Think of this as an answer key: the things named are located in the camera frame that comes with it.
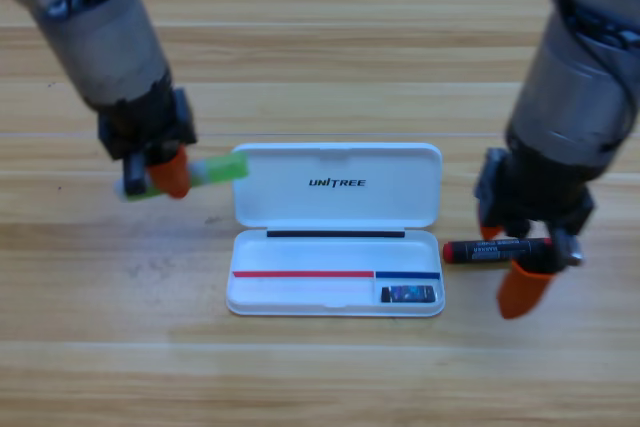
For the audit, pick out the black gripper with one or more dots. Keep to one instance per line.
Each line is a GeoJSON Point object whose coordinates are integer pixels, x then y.
{"type": "Point", "coordinates": [145, 122]}
{"type": "Point", "coordinates": [535, 192]}

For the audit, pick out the red and black marker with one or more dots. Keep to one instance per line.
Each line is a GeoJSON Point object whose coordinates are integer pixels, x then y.
{"type": "Point", "coordinates": [475, 250]}

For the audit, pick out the green highlighter pen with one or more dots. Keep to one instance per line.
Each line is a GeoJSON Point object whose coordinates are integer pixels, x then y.
{"type": "Point", "coordinates": [220, 167]}

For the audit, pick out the black eraser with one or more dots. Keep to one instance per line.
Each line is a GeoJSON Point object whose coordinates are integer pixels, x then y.
{"type": "Point", "coordinates": [407, 294]}

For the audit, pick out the white Unitree pencil case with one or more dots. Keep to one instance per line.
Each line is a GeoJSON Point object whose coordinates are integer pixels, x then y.
{"type": "Point", "coordinates": [335, 202]}

